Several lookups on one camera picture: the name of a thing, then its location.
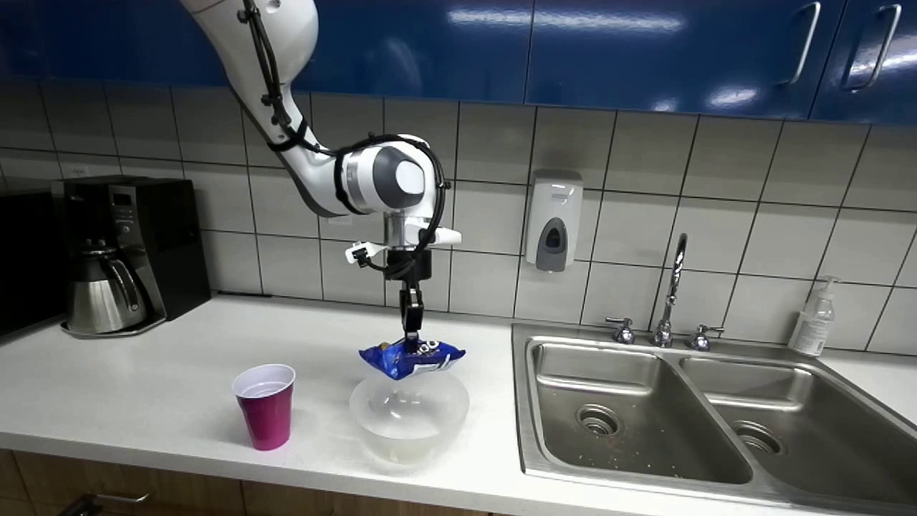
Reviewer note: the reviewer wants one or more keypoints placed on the chrome faucet knob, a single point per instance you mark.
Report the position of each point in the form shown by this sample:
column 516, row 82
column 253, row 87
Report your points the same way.
column 621, row 330
column 706, row 335

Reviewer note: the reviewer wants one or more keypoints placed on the chrome sink faucet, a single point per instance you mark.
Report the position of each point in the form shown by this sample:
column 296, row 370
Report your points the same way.
column 673, row 287

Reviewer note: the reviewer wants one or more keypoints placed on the clear pump soap bottle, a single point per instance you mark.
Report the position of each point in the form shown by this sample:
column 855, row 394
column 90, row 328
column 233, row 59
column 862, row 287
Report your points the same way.
column 812, row 325

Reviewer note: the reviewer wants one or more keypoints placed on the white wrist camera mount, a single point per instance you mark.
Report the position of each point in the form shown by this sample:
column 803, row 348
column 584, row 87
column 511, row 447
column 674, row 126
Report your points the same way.
column 420, row 236

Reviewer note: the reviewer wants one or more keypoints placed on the black microwave oven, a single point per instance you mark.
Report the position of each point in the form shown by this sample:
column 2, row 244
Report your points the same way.
column 29, row 262

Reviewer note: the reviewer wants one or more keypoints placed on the stainless steel double sink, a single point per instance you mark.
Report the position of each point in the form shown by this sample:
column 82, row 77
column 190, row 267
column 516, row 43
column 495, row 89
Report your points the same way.
column 717, row 420

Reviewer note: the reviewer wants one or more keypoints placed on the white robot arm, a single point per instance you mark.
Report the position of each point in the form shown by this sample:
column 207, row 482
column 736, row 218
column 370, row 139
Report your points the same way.
column 289, row 103

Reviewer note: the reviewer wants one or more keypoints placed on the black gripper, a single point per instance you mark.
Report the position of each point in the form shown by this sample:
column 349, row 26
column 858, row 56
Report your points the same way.
column 409, row 267

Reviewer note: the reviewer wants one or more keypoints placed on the blue Doritos chip packet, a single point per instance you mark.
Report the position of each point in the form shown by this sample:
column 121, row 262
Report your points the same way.
column 412, row 360

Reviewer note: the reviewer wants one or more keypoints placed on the white wall soap dispenser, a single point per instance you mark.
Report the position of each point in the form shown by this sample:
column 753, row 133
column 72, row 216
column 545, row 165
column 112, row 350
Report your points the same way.
column 555, row 218

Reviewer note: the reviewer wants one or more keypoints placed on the clear plastic bowl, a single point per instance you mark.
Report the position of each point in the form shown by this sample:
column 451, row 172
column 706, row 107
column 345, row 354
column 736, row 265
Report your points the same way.
column 409, row 420

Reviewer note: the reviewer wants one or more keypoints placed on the wooden lower cabinets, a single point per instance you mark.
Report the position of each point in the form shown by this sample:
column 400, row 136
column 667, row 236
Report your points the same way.
column 190, row 490

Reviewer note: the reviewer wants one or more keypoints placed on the steel coffee carafe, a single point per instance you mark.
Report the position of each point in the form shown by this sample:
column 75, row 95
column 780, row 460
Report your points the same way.
column 101, row 302

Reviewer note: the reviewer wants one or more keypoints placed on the black steel coffee maker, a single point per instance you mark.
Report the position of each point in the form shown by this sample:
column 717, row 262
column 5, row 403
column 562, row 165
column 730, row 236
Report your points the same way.
column 158, row 238

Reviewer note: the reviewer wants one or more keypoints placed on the blue upper cabinets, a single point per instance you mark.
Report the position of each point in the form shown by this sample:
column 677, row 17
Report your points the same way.
column 574, row 46

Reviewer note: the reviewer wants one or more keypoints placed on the magenta plastic cup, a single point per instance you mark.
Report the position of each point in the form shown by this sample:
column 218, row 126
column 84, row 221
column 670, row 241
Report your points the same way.
column 266, row 411

